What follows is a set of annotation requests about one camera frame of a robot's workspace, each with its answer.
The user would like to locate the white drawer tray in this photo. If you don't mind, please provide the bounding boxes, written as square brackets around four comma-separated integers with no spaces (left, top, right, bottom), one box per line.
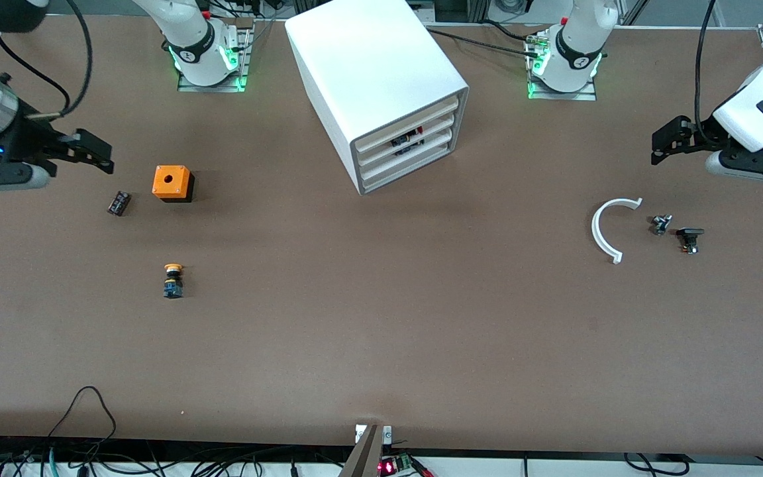
[360,129,456,181]
[355,98,460,152]
[362,142,455,193]
[358,114,457,166]

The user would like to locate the yellow button blue base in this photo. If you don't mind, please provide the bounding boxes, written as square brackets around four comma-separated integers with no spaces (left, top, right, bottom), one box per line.
[162,263,185,299]

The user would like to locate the white drawer cabinet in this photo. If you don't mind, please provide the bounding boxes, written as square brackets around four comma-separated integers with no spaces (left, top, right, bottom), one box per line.
[285,0,470,196]

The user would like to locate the orange box with hole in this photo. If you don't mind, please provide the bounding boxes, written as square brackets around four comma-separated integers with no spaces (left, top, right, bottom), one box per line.
[152,165,195,203]

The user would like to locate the white curved plastic arc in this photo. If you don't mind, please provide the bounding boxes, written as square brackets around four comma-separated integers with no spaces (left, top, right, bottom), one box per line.
[591,197,644,265]

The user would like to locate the circuit board red light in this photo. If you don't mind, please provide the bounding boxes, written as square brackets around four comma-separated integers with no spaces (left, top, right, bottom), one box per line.
[378,454,434,477]

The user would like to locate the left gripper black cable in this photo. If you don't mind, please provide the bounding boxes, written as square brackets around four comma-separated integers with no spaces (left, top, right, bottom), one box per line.
[694,0,718,146]

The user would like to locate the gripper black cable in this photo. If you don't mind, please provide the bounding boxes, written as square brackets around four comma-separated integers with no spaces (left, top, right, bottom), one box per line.
[694,0,718,146]
[0,0,94,121]

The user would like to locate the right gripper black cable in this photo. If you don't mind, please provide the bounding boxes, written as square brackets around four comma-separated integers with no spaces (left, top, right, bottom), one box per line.
[0,0,94,121]

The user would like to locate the small black switch component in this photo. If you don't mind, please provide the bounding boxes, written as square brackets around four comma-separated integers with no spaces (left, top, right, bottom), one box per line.
[676,227,705,255]

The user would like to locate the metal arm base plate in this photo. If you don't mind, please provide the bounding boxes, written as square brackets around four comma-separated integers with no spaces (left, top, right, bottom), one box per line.
[526,30,598,101]
[178,19,251,93]

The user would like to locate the black cable on table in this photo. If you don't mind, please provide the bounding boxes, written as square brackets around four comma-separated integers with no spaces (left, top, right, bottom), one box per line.
[425,20,551,60]

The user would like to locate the black looped cable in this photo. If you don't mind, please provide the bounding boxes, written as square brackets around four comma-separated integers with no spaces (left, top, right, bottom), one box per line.
[47,386,117,439]

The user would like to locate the tangled black cables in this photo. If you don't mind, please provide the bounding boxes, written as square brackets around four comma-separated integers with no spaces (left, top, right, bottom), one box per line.
[0,434,356,477]

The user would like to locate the grey mounting post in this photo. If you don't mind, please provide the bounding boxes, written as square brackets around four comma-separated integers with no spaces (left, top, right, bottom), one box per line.
[338,424,383,477]

